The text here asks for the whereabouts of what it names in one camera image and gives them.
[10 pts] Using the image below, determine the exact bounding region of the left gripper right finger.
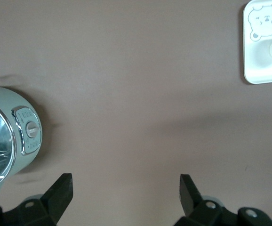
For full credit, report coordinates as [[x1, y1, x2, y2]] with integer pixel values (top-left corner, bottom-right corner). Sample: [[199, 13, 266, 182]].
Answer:
[[173, 174, 235, 226]]

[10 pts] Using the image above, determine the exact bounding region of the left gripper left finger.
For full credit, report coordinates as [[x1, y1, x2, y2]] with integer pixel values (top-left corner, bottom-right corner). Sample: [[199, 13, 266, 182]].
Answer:
[[1, 173, 73, 226]]

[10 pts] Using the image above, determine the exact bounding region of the cream bear print tray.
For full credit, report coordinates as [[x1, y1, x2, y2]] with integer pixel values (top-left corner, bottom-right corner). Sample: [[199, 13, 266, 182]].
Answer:
[[242, 0, 272, 85]]

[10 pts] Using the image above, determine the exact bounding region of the green electric cooking pot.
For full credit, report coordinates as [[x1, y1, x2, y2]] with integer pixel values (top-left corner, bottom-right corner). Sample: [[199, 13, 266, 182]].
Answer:
[[0, 86, 42, 203]]

